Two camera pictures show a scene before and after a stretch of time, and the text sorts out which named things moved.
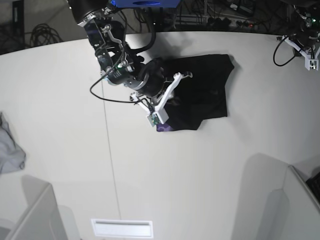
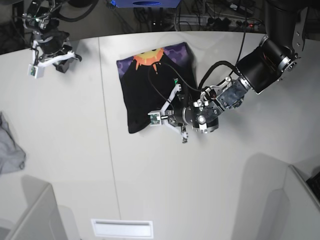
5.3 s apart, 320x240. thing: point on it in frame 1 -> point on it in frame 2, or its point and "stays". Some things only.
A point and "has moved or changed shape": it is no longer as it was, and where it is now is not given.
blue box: [147, 3] stays
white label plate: [122, 228] stays
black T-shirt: [203, 96] has moved or changed shape
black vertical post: [18, 25] stays
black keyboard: [313, 184] stays
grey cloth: [12, 156] stays
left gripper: [306, 42] -> [172, 115]
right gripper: [149, 79] -> [49, 47]
